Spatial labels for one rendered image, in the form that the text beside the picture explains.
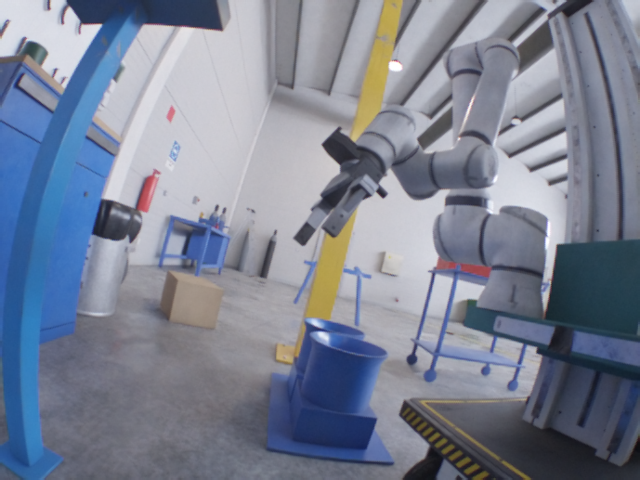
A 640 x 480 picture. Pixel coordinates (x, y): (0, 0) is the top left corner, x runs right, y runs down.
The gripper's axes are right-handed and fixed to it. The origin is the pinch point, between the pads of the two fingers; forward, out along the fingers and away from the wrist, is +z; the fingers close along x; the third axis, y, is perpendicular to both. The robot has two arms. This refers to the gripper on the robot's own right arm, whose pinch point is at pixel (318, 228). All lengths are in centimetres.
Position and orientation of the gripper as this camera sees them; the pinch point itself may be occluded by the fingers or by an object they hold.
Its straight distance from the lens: 53.8
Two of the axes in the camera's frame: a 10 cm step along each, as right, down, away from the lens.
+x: -4.0, 1.1, 9.1
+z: -5.5, 7.7, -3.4
